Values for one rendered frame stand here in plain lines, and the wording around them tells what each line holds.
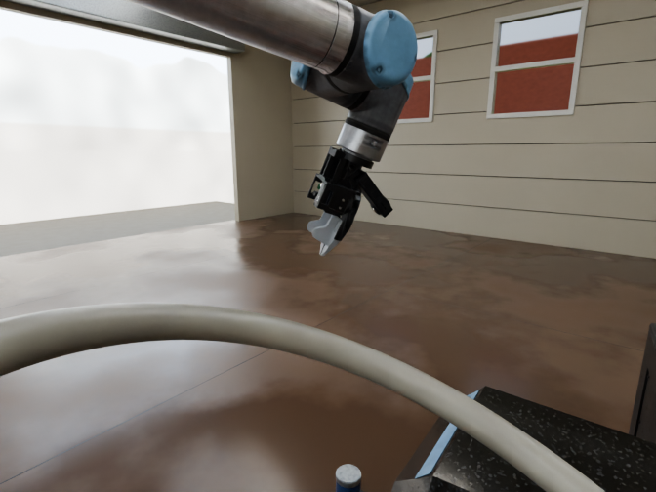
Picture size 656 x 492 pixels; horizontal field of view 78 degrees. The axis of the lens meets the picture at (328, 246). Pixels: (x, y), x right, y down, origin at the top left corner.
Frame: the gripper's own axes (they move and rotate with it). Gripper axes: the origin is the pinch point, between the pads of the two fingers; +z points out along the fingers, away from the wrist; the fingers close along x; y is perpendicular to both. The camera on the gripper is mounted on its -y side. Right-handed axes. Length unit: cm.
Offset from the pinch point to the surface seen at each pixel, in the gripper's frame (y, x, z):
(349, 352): 14.5, 42.4, -4.3
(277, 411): -56, -90, 126
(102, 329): 36, 46, -6
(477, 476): -26.0, 35.7, 20.7
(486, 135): -415, -470, -102
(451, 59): -345, -549, -191
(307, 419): -68, -78, 119
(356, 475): -63, -24, 94
